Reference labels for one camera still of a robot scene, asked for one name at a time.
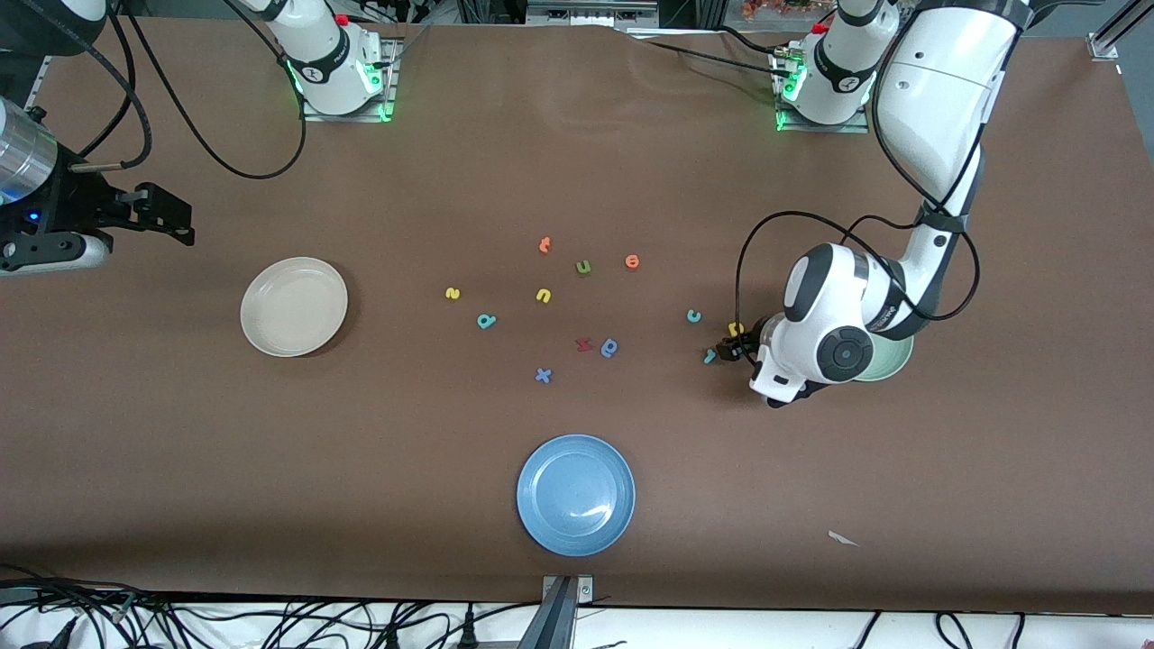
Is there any brown paper table cover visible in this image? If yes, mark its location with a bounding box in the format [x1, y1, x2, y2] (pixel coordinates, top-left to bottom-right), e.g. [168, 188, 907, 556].
[0, 18, 1154, 616]

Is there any beige brown plate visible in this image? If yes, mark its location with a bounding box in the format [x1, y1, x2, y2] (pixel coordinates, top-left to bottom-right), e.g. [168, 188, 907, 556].
[240, 257, 349, 358]

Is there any aluminium profile bracket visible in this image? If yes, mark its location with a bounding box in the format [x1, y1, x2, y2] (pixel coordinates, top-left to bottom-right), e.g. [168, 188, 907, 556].
[518, 574, 596, 649]

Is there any long looping black cable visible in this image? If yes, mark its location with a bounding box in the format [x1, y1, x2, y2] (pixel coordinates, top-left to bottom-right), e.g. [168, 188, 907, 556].
[117, 0, 307, 179]

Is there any thin black base cable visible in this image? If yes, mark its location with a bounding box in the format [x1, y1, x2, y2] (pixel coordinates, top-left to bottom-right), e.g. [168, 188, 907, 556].
[717, 25, 794, 57]
[642, 38, 794, 80]

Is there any green plate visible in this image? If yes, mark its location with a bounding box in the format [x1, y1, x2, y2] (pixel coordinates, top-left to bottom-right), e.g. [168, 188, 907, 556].
[852, 334, 915, 382]

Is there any black cable with brass plug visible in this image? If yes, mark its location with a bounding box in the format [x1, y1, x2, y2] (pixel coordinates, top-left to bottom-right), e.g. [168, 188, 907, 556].
[63, 0, 154, 174]

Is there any blue plate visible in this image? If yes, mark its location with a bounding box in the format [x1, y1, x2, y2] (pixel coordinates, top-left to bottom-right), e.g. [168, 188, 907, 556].
[516, 434, 637, 557]

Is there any aluminium corner profile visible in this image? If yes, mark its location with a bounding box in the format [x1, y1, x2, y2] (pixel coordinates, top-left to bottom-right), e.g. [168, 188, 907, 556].
[25, 52, 55, 109]
[1086, 0, 1154, 62]

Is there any metal rack frame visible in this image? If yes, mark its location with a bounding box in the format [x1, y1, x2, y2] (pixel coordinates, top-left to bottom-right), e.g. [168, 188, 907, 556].
[527, 0, 659, 26]

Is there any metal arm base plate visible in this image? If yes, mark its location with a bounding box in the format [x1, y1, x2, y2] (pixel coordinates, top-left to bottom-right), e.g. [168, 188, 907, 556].
[300, 36, 398, 123]
[771, 50, 872, 134]

